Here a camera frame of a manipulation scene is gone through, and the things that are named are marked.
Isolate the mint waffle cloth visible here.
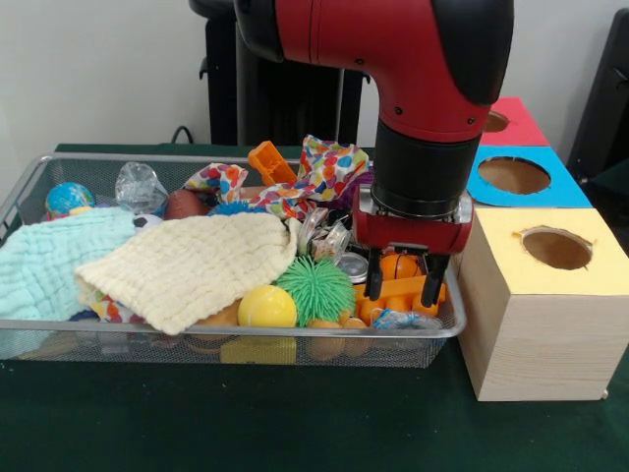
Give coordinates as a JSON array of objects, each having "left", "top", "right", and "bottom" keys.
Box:
[{"left": 0, "top": 206, "right": 137, "bottom": 321}]

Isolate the dark green table cloth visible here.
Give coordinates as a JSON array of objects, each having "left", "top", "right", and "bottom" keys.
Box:
[{"left": 0, "top": 142, "right": 629, "bottom": 472}]

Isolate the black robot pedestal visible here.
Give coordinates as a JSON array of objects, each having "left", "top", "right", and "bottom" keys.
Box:
[{"left": 189, "top": 0, "right": 379, "bottom": 147}]

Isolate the green cloth side table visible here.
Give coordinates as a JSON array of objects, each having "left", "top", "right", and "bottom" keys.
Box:
[{"left": 584, "top": 157, "right": 629, "bottom": 210}]

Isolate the colourful dotted cloth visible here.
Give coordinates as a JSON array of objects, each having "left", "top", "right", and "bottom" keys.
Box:
[{"left": 182, "top": 134, "right": 377, "bottom": 221}]

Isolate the long orange toy block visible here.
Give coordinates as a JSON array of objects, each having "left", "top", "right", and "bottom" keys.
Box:
[{"left": 353, "top": 273, "right": 447, "bottom": 325}]

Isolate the blue globe ball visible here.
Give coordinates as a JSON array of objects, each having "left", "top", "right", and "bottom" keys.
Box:
[{"left": 44, "top": 181, "right": 96, "bottom": 220}]

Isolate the orange toy basketball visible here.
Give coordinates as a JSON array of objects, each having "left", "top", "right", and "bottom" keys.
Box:
[{"left": 380, "top": 253, "right": 424, "bottom": 281}]

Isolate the wooden box with three holes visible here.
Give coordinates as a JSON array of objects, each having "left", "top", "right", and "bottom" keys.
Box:
[{"left": 456, "top": 95, "right": 629, "bottom": 402}]

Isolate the yellow ball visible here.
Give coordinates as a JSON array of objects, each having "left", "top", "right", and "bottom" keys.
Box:
[{"left": 237, "top": 284, "right": 299, "bottom": 328}]

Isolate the crumpled bottle with blue label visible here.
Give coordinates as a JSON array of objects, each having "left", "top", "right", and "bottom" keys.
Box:
[{"left": 371, "top": 308, "right": 443, "bottom": 330}]

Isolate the large green spiky ball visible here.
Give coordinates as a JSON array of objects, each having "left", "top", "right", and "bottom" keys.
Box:
[{"left": 274, "top": 255, "right": 358, "bottom": 328}]

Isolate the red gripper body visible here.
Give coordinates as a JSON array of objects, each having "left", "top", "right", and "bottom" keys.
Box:
[{"left": 351, "top": 209, "right": 475, "bottom": 258}]

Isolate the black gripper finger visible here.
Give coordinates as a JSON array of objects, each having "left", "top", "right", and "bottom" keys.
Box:
[
  {"left": 364, "top": 248, "right": 385, "bottom": 302},
  {"left": 420, "top": 254, "right": 451, "bottom": 307}
]

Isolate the silver mesh bin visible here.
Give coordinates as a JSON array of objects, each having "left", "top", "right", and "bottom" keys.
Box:
[{"left": 0, "top": 151, "right": 467, "bottom": 369}]

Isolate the cream waffle cloth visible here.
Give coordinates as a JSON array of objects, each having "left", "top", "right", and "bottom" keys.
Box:
[{"left": 74, "top": 211, "right": 302, "bottom": 336}]

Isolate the black chair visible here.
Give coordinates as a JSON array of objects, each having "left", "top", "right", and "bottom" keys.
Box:
[{"left": 566, "top": 7, "right": 629, "bottom": 186}]

